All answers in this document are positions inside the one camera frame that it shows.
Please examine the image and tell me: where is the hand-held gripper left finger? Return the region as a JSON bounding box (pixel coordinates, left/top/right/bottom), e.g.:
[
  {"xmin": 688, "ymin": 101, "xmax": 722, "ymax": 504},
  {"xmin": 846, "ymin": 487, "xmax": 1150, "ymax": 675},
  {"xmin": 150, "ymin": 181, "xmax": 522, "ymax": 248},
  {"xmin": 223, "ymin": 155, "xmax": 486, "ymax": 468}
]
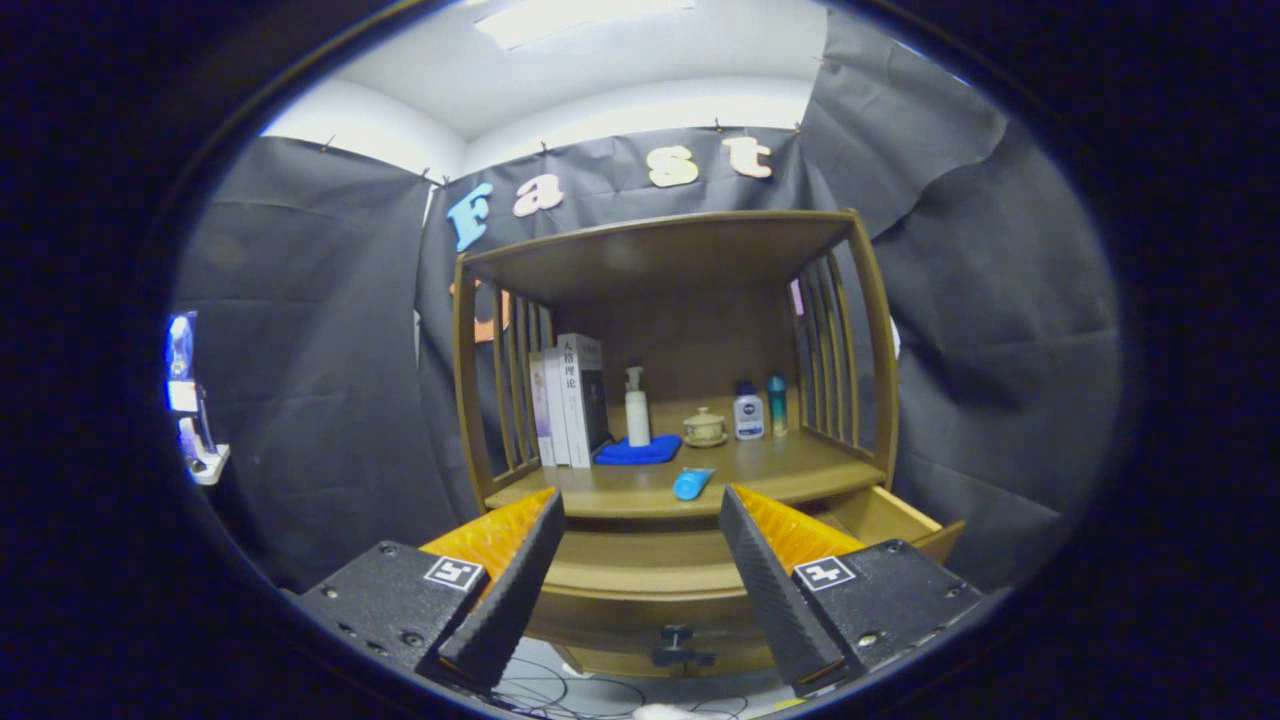
[{"xmin": 296, "ymin": 486, "xmax": 567, "ymax": 693}]

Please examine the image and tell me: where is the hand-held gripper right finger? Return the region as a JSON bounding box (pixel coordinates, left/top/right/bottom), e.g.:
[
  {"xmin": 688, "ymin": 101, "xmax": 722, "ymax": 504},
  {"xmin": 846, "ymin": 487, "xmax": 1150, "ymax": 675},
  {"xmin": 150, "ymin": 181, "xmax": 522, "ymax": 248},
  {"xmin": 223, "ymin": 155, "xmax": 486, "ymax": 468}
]
[{"xmin": 718, "ymin": 484, "xmax": 986, "ymax": 696}]

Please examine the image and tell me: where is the black drawer knob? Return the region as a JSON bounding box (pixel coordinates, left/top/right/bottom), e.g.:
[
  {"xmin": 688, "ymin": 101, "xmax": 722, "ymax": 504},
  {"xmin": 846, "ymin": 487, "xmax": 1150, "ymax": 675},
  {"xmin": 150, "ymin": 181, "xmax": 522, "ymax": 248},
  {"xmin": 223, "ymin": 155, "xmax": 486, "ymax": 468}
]
[{"xmin": 652, "ymin": 625, "xmax": 716, "ymax": 668}]

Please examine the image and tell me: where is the wooden drawer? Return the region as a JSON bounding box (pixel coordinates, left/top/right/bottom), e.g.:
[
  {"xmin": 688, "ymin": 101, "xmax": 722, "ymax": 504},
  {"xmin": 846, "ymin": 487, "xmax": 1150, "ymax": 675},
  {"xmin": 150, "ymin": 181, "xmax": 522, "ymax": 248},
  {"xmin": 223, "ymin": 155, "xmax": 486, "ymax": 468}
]
[{"xmin": 525, "ymin": 484, "xmax": 967, "ymax": 656}]

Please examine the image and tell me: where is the wooden countertop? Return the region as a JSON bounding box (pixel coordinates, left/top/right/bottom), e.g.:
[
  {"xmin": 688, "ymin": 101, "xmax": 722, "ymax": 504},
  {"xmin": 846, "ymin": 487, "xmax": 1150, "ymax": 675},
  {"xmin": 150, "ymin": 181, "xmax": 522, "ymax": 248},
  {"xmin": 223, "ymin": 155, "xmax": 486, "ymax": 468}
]
[{"xmin": 485, "ymin": 428, "xmax": 888, "ymax": 521}]

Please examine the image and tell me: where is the wooden cabinet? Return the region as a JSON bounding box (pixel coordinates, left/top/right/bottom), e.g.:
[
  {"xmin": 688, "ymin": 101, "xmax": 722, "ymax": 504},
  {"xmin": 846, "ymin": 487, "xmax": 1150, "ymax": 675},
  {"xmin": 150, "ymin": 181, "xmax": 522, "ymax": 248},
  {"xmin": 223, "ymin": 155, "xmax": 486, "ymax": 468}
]
[{"xmin": 450, "ymin": 208, "xmax": 901, "ymax": 681}]

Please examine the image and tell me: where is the thin purple book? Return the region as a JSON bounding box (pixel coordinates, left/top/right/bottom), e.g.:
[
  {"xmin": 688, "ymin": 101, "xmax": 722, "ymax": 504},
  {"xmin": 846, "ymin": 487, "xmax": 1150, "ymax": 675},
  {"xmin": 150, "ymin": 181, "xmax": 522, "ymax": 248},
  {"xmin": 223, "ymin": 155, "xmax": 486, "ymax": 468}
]
[{"xmin": 528, "ymin": 352, "xmax": 556, "ymax": 467}]

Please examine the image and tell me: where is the white lotion bottle blue cap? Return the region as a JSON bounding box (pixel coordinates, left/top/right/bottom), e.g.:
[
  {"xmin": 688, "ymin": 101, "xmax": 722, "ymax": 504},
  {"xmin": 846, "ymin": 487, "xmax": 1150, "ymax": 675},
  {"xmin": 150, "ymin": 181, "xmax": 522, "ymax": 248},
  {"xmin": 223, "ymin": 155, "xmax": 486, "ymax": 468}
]
[{"xmin": 733, "ymin": 380, "xmax": 766, "ymax": 442}]

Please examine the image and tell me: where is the thin white book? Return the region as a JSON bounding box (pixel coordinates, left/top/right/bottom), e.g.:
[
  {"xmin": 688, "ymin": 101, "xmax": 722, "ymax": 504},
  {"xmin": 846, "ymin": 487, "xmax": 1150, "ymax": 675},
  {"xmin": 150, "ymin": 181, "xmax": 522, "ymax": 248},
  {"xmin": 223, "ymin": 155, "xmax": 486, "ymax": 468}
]
[{"xmin": 543, "ymin": 347, "xmax": 573, "ymax": 468}]

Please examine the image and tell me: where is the beige lidded ceramic teacup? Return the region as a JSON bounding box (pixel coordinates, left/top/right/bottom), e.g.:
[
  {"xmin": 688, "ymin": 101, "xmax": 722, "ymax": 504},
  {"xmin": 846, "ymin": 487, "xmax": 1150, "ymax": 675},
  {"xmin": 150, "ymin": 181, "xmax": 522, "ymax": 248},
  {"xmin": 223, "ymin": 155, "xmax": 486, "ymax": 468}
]
[{"xmin": 682, "ymin": 406, "xmax": 728, "ymax": 448}]

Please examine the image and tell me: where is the blue folded cloth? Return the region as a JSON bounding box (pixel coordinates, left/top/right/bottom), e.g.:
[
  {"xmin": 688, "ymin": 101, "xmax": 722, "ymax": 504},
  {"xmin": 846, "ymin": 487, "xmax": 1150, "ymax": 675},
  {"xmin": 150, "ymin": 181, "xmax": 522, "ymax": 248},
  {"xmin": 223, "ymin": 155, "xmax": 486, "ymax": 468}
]
[{"xmin": 594, "ymin": 434, "xmax": 683, "ymax": 467}]

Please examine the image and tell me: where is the white pump bottle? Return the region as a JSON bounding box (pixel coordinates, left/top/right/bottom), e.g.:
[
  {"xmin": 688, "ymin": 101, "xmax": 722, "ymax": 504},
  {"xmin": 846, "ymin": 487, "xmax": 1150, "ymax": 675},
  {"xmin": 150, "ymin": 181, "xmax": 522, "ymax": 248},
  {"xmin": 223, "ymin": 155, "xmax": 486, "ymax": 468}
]
[{"xmin": 624, "ymin": 366, "xmax": 652, "ymax": 448}]

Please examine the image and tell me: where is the black backdrop cloth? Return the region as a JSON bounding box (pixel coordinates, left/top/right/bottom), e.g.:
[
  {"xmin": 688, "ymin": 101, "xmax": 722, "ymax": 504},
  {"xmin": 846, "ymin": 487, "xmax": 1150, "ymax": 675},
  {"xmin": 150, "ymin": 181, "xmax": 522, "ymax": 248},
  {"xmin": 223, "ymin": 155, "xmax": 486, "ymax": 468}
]
[{"xmin": 170, "ymin": 10, "xmax": 1123, "ymax": 593}]

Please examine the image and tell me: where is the white device on stand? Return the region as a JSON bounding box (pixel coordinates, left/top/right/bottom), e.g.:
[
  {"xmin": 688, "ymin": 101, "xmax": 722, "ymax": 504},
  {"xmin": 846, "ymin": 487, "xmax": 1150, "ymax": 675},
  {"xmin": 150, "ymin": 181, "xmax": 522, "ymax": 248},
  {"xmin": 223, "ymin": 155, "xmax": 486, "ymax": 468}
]
[{"xmin": 165, "ymin": 312, "xmax": 231, "ymax": 487}]

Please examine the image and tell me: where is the black floor cable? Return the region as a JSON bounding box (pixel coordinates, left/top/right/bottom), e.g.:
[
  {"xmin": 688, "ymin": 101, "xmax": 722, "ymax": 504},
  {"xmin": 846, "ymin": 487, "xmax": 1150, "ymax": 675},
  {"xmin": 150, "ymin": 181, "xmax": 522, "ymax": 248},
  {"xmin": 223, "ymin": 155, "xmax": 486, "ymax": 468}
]
[{"xmin": 495, "ymin": 655, "xmax": 751, "ymax": 719}]

